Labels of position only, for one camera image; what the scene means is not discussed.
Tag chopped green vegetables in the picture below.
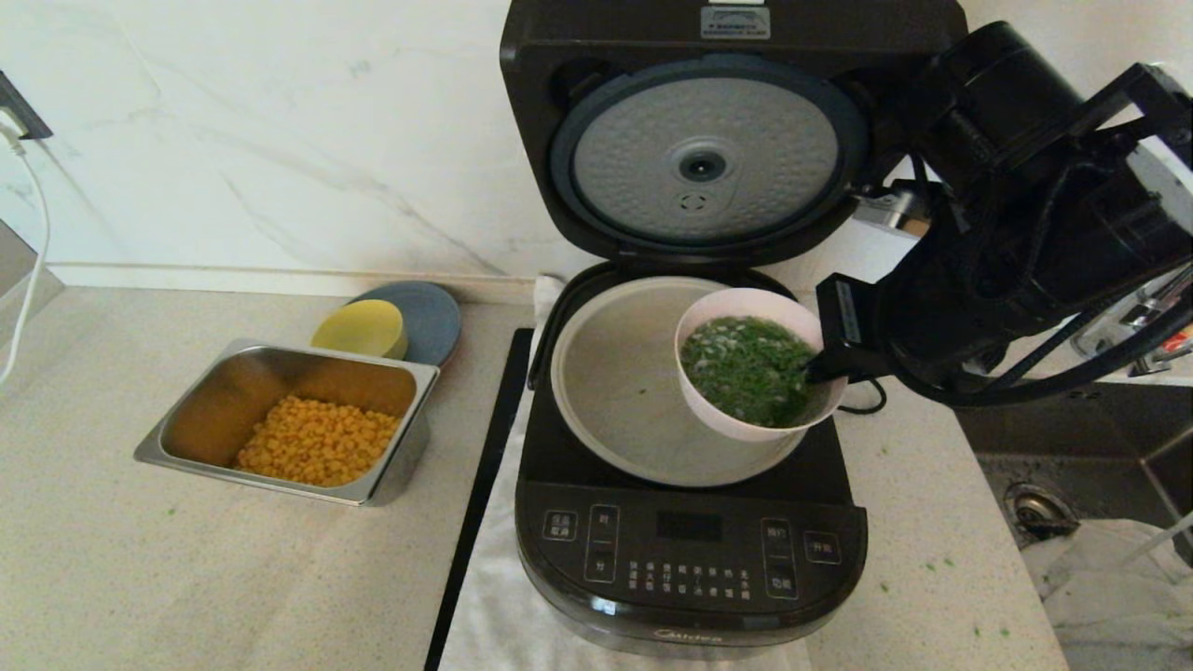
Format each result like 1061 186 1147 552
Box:
680 317 821 430

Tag white round bowl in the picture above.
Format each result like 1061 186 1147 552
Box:
675 287 849 443

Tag black rice cooker lid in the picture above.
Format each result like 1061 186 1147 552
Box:
499 0 970 269

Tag grey inner pot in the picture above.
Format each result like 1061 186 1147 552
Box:
550 276 818 489

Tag black rice cooker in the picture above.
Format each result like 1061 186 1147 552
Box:
514 261 870 659

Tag white towel under cooker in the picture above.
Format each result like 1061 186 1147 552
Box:
438 276 812 671

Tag yellow small bowl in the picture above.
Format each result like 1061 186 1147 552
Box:
310 300 409 362

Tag stainless steel sink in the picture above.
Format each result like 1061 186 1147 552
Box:
955 380 1193 565

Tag metal sink drain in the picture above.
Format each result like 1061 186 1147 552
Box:
1005 482 1080 543

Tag chrome faucet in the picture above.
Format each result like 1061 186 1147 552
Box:
1072 275 1193 378

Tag white crumpled cloth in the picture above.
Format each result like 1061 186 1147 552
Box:
1021 517 1193 671

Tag blue-grey round plate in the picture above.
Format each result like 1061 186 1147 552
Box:
347 282 462 369

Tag yellow corn kernels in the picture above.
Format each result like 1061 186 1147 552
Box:
235 395 402 487

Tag stainless steel tray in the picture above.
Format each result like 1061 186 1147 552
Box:
132 338 441 507

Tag grey appliance edge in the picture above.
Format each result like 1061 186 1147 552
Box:
0 219 66 350

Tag black power cord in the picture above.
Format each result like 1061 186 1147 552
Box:
837 376 887 416

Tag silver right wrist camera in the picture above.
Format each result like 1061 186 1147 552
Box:
853 182 933 240

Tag white cable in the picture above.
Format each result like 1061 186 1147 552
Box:
0 112 54 388

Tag black wall socket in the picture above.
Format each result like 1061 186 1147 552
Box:
0 70 57 144

